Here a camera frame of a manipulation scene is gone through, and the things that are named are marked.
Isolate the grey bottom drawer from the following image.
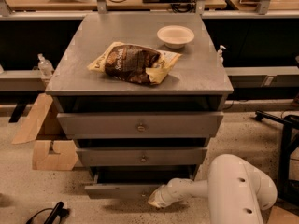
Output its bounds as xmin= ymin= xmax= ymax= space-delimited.
xmin=85 ymin=165 xmax=195 ymax=199

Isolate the grey drawer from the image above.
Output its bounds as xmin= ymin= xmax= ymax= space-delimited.
xmin=85 ymin=165 xmax=195 ymax=199
xmin=77 ymin=147 xmax=207 ymax=166
xmin=57 ymin=112 xmax=223 ymax=139

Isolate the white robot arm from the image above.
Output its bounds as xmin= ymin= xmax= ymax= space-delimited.
xmin=149 ymin=154 xmax=278 ymax=224

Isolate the grey middle drawer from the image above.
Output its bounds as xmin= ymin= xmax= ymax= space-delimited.
xmin=77 ymin=147 xmax=207 ymax=166

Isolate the grey drawer cabinet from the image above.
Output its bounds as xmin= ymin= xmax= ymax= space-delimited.
xmin=45 ymin=12 xmax=235 ymax=182

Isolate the grey top drawer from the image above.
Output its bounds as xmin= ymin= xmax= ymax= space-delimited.
xmin=57 ymin=112 xmax=223 ymax=139

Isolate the cardboard piece bottom right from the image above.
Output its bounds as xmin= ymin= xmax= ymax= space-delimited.
xmin=267 ymin=206 xmax=299 ymax=224

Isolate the brown cardboard box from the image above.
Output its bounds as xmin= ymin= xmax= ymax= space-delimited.
xmin=12 ymin=93 xmax=82 ymax=171

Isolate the black office chair base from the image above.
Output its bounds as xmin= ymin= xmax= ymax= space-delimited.
xmin=255 ymin=111 xmax=299 ymax=205

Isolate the brown yellow chip bag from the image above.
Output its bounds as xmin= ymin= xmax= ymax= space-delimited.
xmin=87 ymin=42 xmax=180 ymax=85

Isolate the small pump dispenser bottle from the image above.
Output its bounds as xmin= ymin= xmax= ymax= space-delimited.
xmin=217 ymin=45 xmax=226 ymax=63

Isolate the white paper bowl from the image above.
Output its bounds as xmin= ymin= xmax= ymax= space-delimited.
xmin=157 ymin=25 xmax=194 ymax=49

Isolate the clear plastic bottle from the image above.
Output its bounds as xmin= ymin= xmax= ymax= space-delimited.
xmin=37 ymin=53 xmax=54 ymax=77

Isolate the black cable on floor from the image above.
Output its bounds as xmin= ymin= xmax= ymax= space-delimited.
xmin=25 ymin=201 xmax=71 ymax=224

